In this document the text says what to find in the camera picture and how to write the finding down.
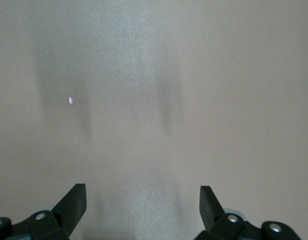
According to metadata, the brown paper table cover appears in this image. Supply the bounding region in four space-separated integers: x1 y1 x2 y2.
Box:
0 0 308 240

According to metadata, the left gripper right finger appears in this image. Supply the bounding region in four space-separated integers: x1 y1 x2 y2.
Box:
196 184 301 240

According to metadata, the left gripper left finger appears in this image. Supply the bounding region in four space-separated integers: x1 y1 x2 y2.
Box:
0 183 87 240

